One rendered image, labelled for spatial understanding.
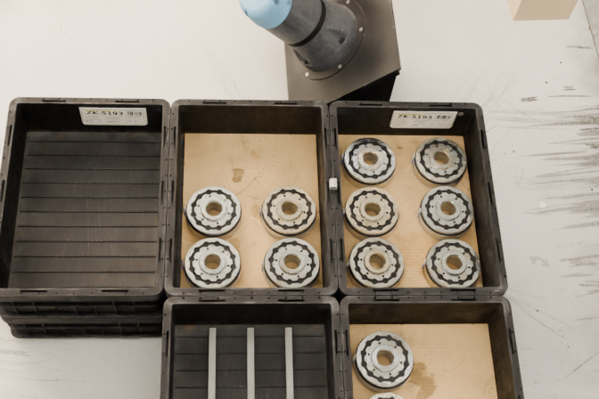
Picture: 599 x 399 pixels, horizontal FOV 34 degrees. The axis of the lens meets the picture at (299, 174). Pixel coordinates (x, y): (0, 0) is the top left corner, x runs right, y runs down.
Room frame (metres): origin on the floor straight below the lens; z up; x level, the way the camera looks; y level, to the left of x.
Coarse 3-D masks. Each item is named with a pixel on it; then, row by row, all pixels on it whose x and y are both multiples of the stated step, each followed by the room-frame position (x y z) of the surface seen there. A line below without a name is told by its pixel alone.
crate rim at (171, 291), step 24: (168, 168) 0.83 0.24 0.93; (168, 192) 0.78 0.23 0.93; (168, 216) 0.73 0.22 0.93; (168, 240) 0.69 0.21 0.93; (168, 264) 0.65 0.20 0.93; (336, 264) 0.69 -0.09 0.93; (168, 288) 0.60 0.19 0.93; (192, 288) 0.61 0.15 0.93; (216, 288) 0.61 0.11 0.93; (240, 288) 0.62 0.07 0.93; (264, 288) 0.63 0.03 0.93; (288, 288) 0.63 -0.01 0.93; (312, 288) 0.64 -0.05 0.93; (336, 288) 0.65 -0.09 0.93
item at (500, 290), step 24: (336, 120) 0.99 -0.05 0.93; (480, 120) 1.03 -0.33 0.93; (336, 144) 0.93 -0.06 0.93; (480, 144) 0.98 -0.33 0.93; (336, 168) 0.88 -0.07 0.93; (336, 192) 0.83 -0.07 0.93; (336, 216) 0.78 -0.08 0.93; (336, 240) 0.74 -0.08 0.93; (504, 264) 0.74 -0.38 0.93; (360, 288) 0.65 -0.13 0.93; (384, 288) 0.66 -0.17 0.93; (408, 288) 0.67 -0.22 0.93; (432, 288) 0.67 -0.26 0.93; (456, 288) 0.68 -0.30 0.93; (480, 288) 0.69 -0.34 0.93; (504, 288) 0.69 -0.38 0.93
